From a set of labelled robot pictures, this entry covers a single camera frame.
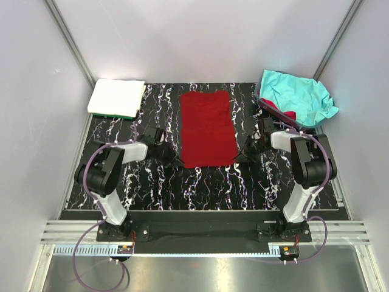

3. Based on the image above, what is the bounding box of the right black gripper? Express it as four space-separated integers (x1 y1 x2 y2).
233 136 270 164

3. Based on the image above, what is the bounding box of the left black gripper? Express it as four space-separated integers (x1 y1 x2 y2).
154 141 185 169

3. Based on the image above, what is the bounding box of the red t shirt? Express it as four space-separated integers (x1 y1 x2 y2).
180 91 238 169

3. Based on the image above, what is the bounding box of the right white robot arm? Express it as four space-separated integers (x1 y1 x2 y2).
235 118 337 241

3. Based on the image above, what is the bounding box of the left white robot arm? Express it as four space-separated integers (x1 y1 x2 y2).
74 128 184 241

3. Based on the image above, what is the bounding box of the crimson t shirt in basket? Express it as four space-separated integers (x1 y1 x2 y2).
260 99 297 120

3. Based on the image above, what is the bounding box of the folded white t shirt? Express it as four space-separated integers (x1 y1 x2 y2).
87 79 146 117

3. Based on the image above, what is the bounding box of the teal t shirt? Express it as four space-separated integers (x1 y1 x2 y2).
259 70 339 126

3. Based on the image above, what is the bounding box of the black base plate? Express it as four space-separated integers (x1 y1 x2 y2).
95 209 347 255

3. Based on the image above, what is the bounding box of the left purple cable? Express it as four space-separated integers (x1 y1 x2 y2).
72 121 140 290

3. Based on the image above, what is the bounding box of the right aluminium frame post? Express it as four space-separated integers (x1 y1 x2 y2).
312 0 364 81

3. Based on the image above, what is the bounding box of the aluminium frame post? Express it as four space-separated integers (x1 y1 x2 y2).
43 0 96 89
312 0 364 81

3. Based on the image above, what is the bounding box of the aluminium cross rail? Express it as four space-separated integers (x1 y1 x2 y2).
40 220 370 245

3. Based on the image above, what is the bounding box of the left cable duct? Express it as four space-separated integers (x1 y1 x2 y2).
53 244 134 257

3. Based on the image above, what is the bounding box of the left aluminium frame post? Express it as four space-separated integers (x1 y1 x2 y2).
43 0 96 89

